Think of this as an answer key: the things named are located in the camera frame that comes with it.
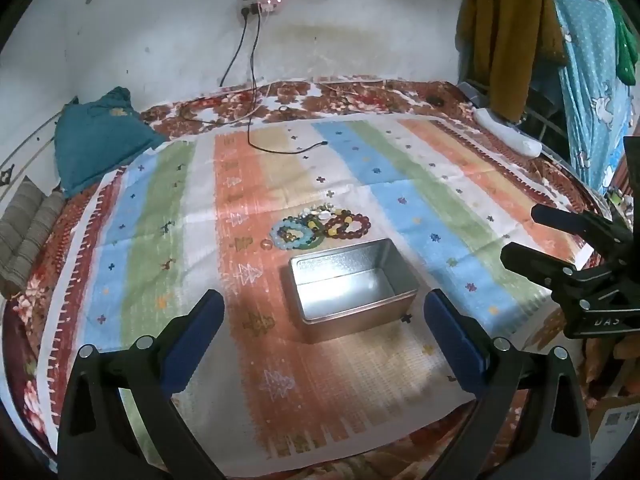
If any rectangular metal tin box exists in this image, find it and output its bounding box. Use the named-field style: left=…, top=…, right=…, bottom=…
left=286, top=238, right=418, bottom=345

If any green jade bangle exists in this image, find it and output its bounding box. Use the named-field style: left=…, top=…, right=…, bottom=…
left=294, top=224, right=327, bottom=251

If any white power strip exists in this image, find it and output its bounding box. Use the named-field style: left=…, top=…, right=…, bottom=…
left=237, top=0, right=284, bottom=17

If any blue printed cloth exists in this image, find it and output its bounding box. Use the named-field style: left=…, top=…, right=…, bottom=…
left=542, top=0, right=637, bottom=197

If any teal pillow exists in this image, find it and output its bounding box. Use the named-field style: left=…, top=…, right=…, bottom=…
left=54, top=86, right=168, bottom=197

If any colourful striped mat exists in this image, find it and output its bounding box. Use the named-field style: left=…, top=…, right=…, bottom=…
left=37, top=112, right=601, bottom=478

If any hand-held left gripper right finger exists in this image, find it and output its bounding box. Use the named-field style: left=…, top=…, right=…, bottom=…
left=422, top=289, right=593, bottom=480

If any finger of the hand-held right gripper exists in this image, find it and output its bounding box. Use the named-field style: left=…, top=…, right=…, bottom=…
left=500, top=242, right=597, bottom=294
left=531, top=203, right=632, bottom=257

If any light blue bead bracelet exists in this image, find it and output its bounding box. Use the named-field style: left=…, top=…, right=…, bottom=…
left=270, top=220, right=306, bottom=252

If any metal bed frame rail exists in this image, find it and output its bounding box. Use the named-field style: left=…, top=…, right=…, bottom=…
left=0, top=104, right=77, bottom=187

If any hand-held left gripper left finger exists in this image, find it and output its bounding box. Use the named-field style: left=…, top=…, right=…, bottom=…
left=57, top=289, right=226, bottom=480

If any black cable with plug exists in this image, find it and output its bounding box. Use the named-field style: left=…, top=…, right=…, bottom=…
left=246, top=10, right=330, bottom=155

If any multicolour bead bracelet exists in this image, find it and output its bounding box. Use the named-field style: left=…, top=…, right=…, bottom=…
left=287, top=211, right=322, bottom=234

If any grey striped folded cushion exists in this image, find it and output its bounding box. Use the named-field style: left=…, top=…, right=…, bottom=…
left=0, top=177, right=67, bottom=298

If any pale bead bracelet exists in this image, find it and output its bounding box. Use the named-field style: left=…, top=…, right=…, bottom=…
left=310, top=202, right=352, bottom=221

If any mustard jacket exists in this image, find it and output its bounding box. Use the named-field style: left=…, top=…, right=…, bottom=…
left=456, top=0, right=569, bottom=124

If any white elongated object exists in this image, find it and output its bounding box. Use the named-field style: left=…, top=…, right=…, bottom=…
left=472, top=107, right=544, bottom=159

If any green cloth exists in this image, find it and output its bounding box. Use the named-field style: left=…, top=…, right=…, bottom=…
left=606, top=0, right=639, bottom=87

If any cardboard box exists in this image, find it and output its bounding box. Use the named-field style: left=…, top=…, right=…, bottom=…
left=587, top=394, right=640, bottom=463

